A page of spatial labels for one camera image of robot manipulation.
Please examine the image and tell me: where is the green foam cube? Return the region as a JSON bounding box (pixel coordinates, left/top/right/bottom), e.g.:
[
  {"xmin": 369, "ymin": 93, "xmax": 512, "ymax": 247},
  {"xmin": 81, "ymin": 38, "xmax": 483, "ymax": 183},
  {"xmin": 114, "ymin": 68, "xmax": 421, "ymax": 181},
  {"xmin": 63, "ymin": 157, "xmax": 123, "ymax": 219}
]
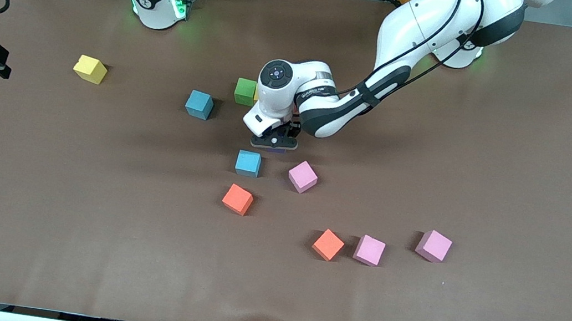
[{"xmin": 233, "ymin": 77, "xmax": 259, "ymax": 108}]

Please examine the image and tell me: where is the pink foam cube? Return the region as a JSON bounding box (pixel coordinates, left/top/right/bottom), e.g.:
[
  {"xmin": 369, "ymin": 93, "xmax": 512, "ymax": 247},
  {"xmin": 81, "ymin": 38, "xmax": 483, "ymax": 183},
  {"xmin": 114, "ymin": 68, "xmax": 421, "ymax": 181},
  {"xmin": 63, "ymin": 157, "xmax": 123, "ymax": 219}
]
[
  {"xmin": 351, "ymin": 233, "xmax": 387, "ymax": 268},
  {"xmin": 413, "ymin": 227, "xmax": 454, "ymax": 265},
  {"xmin": 286, "ymin": 159, "xmax": 320, "ymax": 196}
]

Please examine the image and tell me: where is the blue foam cube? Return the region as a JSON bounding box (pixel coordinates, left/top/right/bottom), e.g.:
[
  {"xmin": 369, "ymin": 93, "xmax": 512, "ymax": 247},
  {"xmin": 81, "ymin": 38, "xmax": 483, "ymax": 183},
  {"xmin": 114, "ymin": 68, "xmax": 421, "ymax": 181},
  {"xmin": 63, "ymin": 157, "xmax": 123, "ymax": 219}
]
[
  {"xmin": 183, "ymin": 89, "xmax": 217, "ymax": 121},
  {"xmin": 234, "ymin": 149, "xmax": 263, "ymax": 179}
]

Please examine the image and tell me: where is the orange foam cube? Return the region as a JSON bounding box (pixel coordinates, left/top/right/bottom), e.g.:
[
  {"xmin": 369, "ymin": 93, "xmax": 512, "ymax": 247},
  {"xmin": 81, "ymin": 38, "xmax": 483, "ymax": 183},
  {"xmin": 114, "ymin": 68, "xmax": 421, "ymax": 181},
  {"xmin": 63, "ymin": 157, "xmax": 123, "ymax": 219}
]
[
  {"xmin": 220, "ymin": 182, "xmax": 256, "ymax": 218},
  {"xmin": 310, "ymin": 226, "xmax": 347, "ymax": 263}
]

